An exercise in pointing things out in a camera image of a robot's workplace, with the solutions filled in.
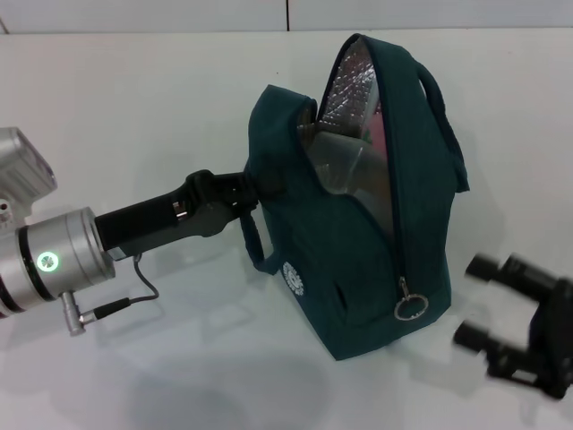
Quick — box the pink toy peach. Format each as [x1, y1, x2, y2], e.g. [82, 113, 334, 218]
[365, 114, 388, 151]

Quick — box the clear zipper pull ring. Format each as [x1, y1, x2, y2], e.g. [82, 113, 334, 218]
[393, 276, 432, 323]

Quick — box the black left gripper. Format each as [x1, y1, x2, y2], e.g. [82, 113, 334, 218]
[94, 168, 288, 262]

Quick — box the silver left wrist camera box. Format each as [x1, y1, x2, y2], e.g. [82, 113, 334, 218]
[0, 127, 60, 225]

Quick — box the dark teal insulated lunch bag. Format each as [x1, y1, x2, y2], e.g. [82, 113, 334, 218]
[240, 33, 471, 362]

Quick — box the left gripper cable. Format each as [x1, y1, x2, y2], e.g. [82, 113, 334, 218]
[66, 253, 161, 337]

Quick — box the clear container with blue seal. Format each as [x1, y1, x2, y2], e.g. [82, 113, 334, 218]
[307, 128, 391, 198]

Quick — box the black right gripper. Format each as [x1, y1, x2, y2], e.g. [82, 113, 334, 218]
[451, 252, 573, 400]

